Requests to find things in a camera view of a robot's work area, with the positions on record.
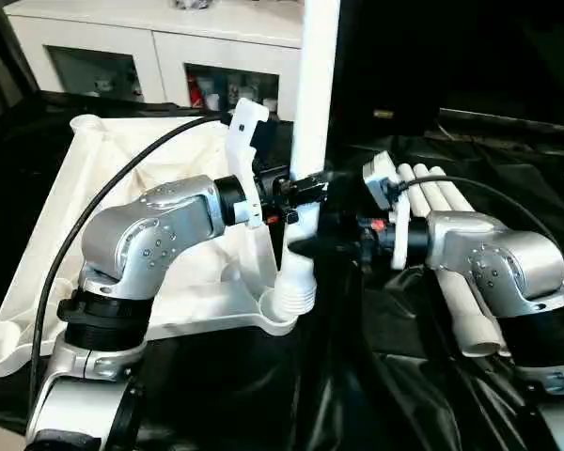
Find dark long bar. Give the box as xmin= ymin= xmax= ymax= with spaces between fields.
xmin=439 ymin=106 xmax=564 ymax=135

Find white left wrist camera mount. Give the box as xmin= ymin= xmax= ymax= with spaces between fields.
xmin=224 ymin=96 xmax=277 ymax=232

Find white plastic table top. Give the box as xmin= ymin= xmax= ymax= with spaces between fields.
xmin=0 ymin=114 xmax=312 ymax=380

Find white cabinet with glass doors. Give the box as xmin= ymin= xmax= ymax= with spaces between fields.
xmin=2 ymin=0 xmax=312 ymax=119

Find black mat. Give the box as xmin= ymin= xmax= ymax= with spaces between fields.
xmin=0 ymin=88 xmax=564 ymax=451

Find white plastic table leg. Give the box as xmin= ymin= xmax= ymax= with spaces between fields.
xmin=412 ymin=163 xmax=514 ymax=357
xmin=396 ymin=161 xmax=500 ymax=359
xmin=427 ymin=165 xmax=477 ymax=213
xmin=274 ymin=0 xmax=342 ymax=326

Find black box with gold label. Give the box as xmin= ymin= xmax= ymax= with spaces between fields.
xmin=337 ymin=0 xmax=442 ymax=138

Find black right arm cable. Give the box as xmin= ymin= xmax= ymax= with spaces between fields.
xmin=388 ymin=173 xmax=564 ymax=306

